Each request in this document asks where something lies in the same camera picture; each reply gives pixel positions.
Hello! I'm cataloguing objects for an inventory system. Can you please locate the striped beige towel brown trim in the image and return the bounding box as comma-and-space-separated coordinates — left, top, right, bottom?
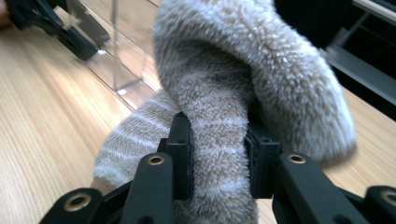
92, 0, 358, 224

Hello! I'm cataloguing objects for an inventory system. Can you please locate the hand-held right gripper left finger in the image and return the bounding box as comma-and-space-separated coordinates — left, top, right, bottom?
166, 111, 194, 201

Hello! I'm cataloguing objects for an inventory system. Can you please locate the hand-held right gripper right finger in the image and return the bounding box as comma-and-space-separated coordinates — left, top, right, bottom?
244, 113, 282, 200

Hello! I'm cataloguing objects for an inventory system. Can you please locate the clear acrylic divided organizer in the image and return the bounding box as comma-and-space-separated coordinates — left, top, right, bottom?
66, 0, 164, 111

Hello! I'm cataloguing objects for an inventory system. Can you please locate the white metal table frame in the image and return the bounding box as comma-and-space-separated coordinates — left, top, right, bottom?
320, 0, 396, 107

